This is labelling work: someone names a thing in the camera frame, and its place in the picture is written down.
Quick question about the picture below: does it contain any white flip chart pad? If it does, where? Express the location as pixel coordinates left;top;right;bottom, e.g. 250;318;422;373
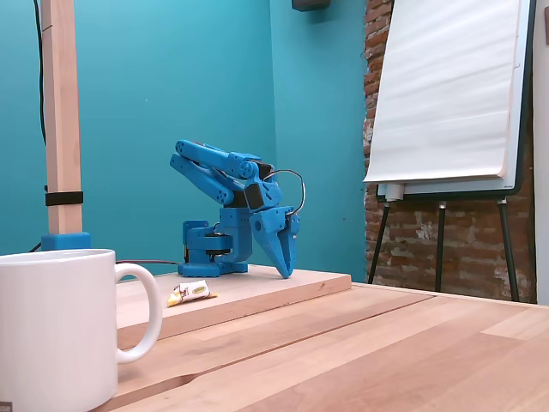
363;0;527;184

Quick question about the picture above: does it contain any white sweet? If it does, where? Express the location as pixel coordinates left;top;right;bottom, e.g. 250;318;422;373
166;279;219;307

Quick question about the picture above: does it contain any red white black servo wire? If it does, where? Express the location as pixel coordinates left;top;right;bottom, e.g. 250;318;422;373
262;168;307;215

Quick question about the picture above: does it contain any black strap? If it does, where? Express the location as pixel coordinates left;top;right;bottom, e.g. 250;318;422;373
45;191;85;208

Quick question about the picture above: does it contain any blue post mount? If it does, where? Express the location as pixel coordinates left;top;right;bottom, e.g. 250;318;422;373
40;231;92;251

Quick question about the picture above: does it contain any black flip chart easel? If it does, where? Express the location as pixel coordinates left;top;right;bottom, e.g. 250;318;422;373
366;0;537;304

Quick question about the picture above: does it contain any thin black camera cable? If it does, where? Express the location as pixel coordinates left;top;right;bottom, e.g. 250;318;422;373
33;0;48;145

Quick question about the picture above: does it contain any wooden post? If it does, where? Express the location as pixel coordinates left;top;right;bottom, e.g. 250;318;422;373
40;0;83;236

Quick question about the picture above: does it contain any white ceramic mug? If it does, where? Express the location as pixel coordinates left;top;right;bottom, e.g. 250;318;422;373
0;248;163;412

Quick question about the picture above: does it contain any dark red base cable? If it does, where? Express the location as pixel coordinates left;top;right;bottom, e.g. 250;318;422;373
115;258;180;267

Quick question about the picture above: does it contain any dark wall-mounted box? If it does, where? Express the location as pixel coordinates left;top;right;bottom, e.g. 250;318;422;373
292;0;331;12

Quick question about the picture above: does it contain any light wooden base board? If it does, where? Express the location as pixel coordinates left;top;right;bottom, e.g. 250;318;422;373
114;264;353;341

